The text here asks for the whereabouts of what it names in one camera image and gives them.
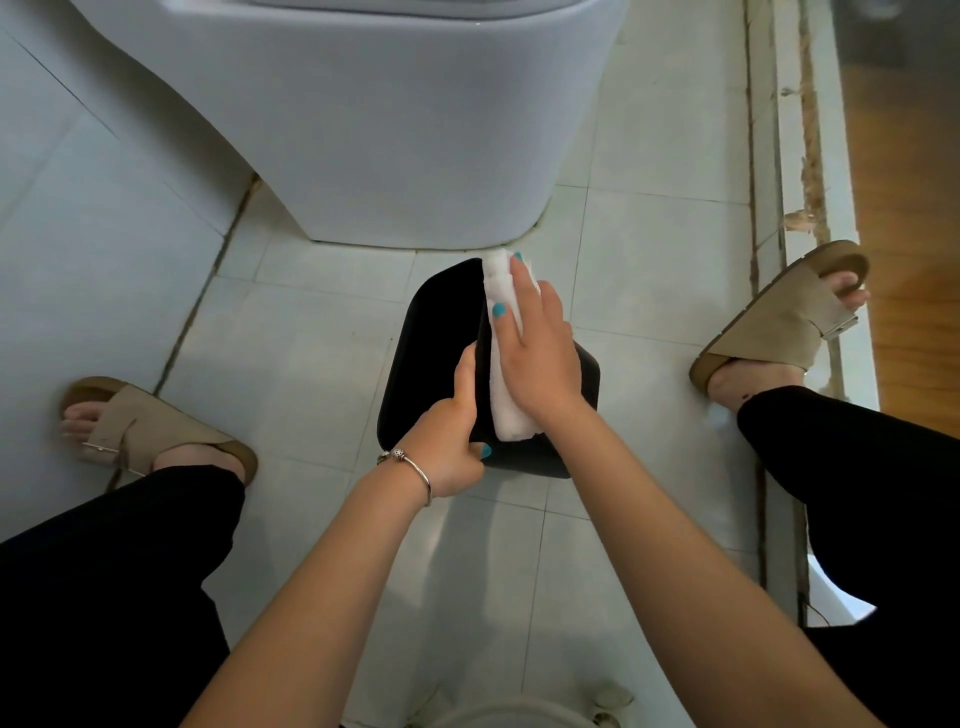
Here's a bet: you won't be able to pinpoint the person's left hand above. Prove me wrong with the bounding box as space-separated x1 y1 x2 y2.
393 342 494 500

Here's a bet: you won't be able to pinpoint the person's right hand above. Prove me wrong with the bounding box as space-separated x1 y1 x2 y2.
491 253 594 434

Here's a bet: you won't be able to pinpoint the white cleaning cloth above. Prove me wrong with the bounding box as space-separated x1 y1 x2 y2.
481 248 545 444

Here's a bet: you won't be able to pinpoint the black plastic waste bin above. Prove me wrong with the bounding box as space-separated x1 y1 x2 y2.
376 257 603 481

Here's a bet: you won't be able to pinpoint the person's left forearm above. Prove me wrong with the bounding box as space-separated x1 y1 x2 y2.
179 457 433 728

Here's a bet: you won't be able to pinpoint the person's right forearm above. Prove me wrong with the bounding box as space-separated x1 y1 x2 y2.
543 401 886 728

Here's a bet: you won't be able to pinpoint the person's right beige sandal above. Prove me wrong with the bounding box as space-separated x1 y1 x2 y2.
688 239 873 414

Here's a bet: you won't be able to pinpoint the person's beige sandal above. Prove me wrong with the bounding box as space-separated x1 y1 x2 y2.
688 239 873 414
58 376 260 489

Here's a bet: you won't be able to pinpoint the person's left beige sandal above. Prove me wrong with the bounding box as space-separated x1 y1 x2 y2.
58 376 260 489

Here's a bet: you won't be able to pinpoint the person's black trousers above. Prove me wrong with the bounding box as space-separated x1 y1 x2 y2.
0 386 960 728

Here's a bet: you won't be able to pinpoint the white toilet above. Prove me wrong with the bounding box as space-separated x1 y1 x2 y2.
67 0 631 251

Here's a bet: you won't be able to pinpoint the white door threshold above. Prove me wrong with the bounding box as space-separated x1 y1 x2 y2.
743 0 880 628

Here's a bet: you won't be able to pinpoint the white toilet seat lid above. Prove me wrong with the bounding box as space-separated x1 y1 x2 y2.
247 0 594 22

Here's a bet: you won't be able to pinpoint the silver bracelet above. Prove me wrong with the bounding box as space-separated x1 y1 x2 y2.
376 448 435 509

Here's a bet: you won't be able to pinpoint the white curved plastic strap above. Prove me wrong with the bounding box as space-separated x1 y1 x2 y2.
408 682 639 728

